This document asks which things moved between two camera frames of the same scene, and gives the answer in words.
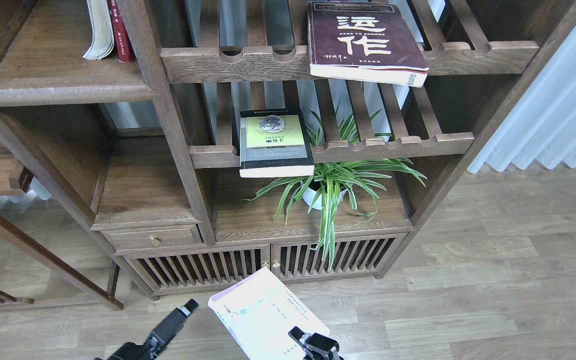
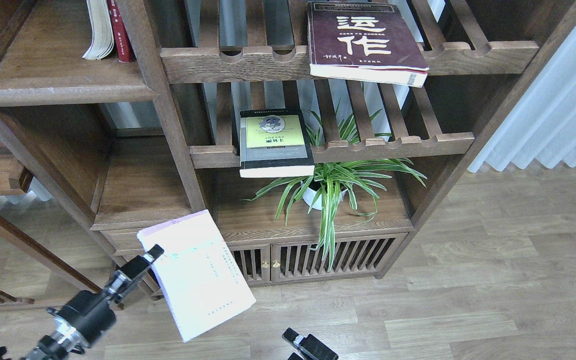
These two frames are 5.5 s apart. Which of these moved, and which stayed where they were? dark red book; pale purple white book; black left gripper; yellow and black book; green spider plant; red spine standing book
Moved: black left gripper; pale purple white book
Stayed: dark red book; red spine standing book; green spider plant; yellow and black book
